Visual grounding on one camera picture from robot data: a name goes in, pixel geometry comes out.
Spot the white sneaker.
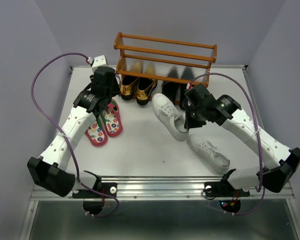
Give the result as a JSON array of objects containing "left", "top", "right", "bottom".
[
  {"left": 151, "top": 93, "right": 189, "bottom": 142},
  {"left": 187, "top": 134, "right": 230, "bottom": 175}
]

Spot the gold loafer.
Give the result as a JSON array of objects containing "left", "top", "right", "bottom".
[
  {"left": 135, "top": 62, "right": 158, "bottom": 106},
  {"left": 120, "top": 61, "right": 143, "bottom": 101}
]

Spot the pink sandal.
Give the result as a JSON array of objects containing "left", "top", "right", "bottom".
[
  {"left": 85, "top": 118, "right": 108, "bottom": 147},
  {"left": 101, "top": 99, "right": 124, "bottom": 138}
]

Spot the black loafer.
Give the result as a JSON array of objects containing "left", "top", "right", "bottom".
[
  {"left": 161, "top": 67, "right": 180, "bottom": 104},
  {"left": 178, "top": 68, "right": 195, "bottom": 111}
]

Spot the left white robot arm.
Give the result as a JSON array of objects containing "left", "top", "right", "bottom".
[{"left": 27, "top": 66, "right": 120, "bottom": 197}]

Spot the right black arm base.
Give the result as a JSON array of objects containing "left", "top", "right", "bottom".
[{"left": 201, "top": 168, "right": 251, "bottom": 215}]

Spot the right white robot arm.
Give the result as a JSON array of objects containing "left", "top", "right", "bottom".
[{"left": 184, "top": 84, "right": 300, "bottom": 195}]

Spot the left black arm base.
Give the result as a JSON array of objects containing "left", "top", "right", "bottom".
[{"left": 71, "top": 170, "right": 120, "bottom": 218}]

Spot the orange wooden shoe shelf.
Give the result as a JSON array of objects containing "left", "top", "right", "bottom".
[{"left": 113, "top": 32, "right": 218, "bottom": 99}]

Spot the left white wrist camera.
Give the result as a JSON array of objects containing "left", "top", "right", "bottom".
[{"left": 86, "top": 55, "right": 109, "bottom": 73}]

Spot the aluminium front rail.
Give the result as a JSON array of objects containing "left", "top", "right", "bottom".
[{"left": 30, "top": 176, "right": 295, "bottom": 201}]

